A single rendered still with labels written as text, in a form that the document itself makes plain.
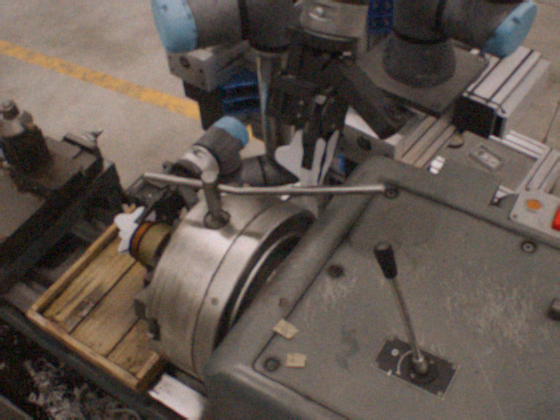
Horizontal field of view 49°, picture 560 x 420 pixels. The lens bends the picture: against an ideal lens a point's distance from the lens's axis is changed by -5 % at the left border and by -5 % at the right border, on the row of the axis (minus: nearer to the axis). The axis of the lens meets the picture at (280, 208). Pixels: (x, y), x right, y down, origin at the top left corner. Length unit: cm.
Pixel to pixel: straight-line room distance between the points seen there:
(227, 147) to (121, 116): 202
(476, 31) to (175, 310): 68
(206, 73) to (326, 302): 81
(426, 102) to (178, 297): 61
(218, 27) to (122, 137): 208
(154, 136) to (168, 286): 217
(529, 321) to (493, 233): 14
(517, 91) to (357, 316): 82
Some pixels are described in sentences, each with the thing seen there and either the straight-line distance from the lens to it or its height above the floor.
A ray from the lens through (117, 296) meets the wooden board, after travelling 132.
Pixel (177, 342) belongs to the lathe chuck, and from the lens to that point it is 94.
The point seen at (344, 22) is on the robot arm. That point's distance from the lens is 75.
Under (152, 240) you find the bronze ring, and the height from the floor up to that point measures 112.
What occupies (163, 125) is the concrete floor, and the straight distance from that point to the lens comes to 310.
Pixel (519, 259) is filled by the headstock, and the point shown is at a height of 126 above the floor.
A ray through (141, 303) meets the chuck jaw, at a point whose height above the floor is 113.
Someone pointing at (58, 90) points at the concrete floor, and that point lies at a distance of 356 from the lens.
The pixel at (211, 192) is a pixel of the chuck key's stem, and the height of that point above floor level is 130.
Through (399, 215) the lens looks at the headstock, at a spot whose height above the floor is 126.
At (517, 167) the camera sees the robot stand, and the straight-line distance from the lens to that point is 258.
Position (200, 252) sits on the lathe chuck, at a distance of 90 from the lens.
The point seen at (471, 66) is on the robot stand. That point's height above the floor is 116.
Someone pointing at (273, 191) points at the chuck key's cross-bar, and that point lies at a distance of 83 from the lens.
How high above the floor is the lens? 191
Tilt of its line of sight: 47 degrees down
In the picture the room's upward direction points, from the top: 5 degrees counter-clockwise
